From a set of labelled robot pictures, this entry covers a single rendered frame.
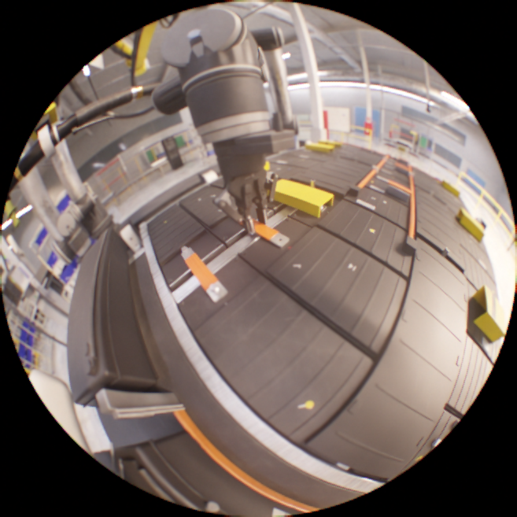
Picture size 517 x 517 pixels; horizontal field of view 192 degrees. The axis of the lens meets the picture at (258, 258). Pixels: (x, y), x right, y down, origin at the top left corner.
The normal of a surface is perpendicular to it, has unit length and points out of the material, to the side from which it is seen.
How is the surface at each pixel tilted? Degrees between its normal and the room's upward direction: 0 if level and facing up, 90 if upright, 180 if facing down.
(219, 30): 93
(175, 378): 0
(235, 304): 0
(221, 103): 90
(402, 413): 0
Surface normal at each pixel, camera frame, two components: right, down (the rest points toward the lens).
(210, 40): -0.10, 0.83
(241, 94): 0.47, 0.62
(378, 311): -0.17, -0.63
